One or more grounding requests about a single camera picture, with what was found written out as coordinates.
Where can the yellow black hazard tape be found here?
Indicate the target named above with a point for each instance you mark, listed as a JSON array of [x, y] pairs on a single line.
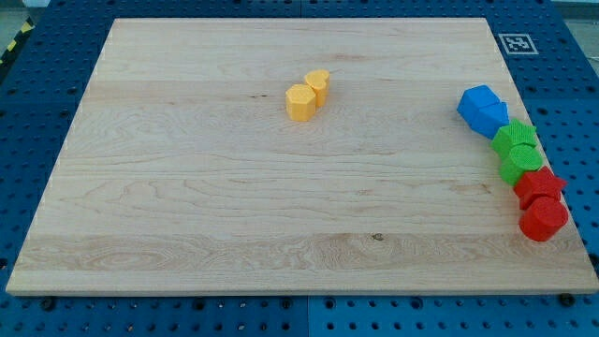
[[16, 44]]

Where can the white fiducial marker tag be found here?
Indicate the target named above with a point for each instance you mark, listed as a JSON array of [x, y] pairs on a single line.
[[517, 44]]

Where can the green cylinder block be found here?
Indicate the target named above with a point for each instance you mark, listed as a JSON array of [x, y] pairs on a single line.
[[519, 160]]

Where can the red star block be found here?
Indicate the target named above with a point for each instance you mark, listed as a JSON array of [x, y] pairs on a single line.
[[542, 183]]

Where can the blue pentagon block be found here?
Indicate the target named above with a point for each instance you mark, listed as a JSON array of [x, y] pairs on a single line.
[[488, 120]]

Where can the green star block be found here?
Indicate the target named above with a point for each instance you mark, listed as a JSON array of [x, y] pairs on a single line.
[[511, 135]]

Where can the light wooden board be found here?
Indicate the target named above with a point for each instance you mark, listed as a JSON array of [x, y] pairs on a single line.
[[182, 174]]

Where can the red cylinder block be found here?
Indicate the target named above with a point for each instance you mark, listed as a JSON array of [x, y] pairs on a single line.
[[543, 219]]

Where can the yellow heart block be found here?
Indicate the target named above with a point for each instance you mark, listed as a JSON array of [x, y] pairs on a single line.
[[318, 80]]

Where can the blue cube block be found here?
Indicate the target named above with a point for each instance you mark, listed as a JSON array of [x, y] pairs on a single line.
[[474, 99]]

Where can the yellow hexagon block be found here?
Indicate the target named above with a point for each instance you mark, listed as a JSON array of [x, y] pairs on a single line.
[[300, 101]]

